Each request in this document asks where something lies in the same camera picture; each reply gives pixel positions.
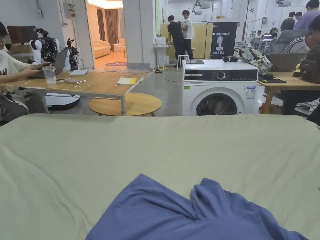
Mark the white washing machine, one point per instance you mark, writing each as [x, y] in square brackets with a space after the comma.
[220, 85]

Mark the cream armchair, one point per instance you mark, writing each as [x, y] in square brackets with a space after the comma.
[120, 45]

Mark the cream sofa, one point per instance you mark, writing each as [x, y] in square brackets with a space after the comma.
[101, 47]

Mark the blue shirt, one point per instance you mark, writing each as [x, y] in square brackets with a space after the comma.
[160, 215]

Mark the black standing banner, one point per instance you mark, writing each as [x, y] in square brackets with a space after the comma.
[223, 41]

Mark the white and black robot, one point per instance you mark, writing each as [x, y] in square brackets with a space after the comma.
[47, 51]

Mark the wooden desk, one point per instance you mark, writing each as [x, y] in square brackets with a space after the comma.
[287, 80]

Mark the group of people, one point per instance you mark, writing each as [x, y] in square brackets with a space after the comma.
[297, 18]

